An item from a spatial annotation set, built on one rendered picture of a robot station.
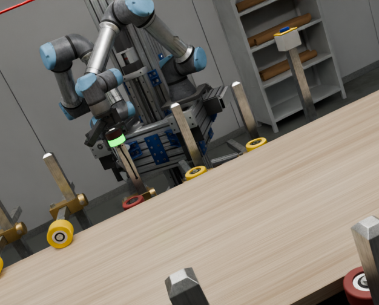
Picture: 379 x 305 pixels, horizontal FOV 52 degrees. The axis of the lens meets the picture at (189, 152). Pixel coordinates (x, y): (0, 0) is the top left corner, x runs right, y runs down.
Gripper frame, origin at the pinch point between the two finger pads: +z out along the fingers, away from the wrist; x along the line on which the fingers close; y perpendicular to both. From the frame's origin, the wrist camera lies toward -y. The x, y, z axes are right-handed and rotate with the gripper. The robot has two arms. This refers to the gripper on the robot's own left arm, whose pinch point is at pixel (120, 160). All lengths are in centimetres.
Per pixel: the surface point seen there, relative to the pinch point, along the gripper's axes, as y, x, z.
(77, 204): -23.4, -2.6, 6.1
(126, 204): -11.0, -20.2, 10.0
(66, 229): -32.8, -22.2, 5.1
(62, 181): -23.8, -1.6, -4.2
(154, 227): -13.5, -46.1, 10.6
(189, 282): -33, -114, -15
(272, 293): -14, -97, 11
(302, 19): 274, 139, 6
